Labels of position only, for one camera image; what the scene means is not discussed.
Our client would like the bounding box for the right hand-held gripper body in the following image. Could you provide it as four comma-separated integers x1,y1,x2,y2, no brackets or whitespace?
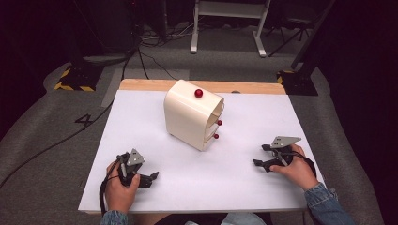
261,135,303,166

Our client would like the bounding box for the black yellow striped stand base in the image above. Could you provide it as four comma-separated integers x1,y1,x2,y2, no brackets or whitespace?
53,61,103,93
276,69,319,97

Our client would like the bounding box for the cream drawer with red knob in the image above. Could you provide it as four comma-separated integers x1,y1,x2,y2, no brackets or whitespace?
204,119,223,137
203,132,220,151

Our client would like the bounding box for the black slanted stand pole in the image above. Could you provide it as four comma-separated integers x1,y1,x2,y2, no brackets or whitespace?
290,0,338,71

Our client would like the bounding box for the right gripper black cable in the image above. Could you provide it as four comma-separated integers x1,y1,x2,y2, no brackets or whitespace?
289,151,317,177

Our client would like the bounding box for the person's left hand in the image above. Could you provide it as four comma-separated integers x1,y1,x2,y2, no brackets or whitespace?
104,160,141,216

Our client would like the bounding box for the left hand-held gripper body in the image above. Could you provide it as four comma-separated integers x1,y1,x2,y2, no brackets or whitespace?
116,148,151,188

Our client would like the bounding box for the white desk frame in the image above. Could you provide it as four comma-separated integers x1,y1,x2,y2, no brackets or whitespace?
190,0,272,58

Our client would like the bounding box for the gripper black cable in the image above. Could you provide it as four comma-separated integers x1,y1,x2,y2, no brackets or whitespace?
99,155,123,218
289,151,317,177

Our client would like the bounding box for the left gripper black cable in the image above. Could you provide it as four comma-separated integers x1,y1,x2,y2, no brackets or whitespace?
99,155,123,218

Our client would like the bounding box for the person's right hand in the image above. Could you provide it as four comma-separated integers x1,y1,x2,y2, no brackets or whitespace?
268,142,320,192

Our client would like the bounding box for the white table mat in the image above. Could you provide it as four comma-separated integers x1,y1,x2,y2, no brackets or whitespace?
77,89,327,214

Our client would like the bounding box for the black tripod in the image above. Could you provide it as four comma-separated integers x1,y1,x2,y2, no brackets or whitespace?
268,17,315,58

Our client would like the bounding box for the cream mini drawer cabinet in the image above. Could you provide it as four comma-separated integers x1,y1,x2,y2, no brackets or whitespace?
163,79,225,152

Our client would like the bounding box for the long black floor cable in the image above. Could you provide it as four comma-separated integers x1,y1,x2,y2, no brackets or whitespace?
0,100,115,190

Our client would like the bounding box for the wooden table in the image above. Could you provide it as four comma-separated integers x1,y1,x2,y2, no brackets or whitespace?
118,78,287,96

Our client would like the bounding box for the thin black floor cable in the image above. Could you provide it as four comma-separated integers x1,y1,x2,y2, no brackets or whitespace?
137,46,179,81

